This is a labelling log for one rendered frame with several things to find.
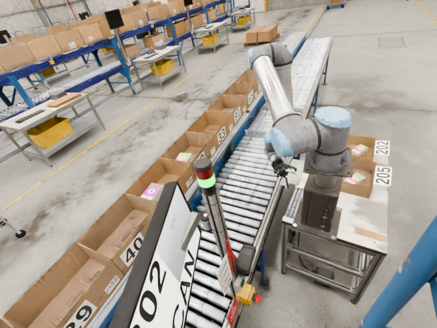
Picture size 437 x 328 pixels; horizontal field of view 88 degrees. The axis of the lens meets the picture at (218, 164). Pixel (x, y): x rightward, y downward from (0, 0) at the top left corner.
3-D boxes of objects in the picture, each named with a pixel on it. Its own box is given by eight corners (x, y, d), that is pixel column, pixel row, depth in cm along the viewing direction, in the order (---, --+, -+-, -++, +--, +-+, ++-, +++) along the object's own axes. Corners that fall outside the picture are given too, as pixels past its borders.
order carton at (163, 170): (166, 219, 149) (158, 202, 139) (134, 208, 162) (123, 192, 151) (196, 179, 175) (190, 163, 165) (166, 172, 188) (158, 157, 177)
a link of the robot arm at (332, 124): (354, 149, 104) (361, 115, 92) (317, 157, 105) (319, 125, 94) (337, 131, 115) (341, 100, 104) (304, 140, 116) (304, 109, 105)
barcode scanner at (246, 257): (258, 254, 109) (256, 245, 102) (250, 279, 102) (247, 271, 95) (245, 250, 112) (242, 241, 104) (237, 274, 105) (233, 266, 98)
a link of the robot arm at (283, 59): (287, 36, 136) (294, 136, 170) (266, 42, 137) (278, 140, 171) (294, 37, 126) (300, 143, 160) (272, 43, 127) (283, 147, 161)
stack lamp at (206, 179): (211, 189, 64) (206, 173, 60) (195, 185, 66) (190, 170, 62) (218, 177, 67) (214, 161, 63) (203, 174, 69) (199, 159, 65)
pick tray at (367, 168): (369, 199, 152) (372, 189, 146) (309, 183, 171) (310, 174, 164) (372, 172, 169) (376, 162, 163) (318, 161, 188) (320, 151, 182)
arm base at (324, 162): (348, 148, 119) (351, 133, 112) (349, 174, 106) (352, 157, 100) (309, 146, 126) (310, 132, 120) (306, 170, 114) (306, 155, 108)
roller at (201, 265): (240, 288, 126) (239, 284, 123) (166, 257, 148) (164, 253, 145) (243, 280, 129) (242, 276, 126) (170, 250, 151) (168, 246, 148)
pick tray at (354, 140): (370, 168, 173) (373, 158, 167) (317, 158, 191) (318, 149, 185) (372, 147, 190) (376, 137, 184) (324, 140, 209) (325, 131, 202)
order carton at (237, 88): (247, 109, 252) (246, 95, 241) (223, 108, 265) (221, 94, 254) (258, 94, 278) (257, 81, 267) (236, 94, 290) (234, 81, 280)
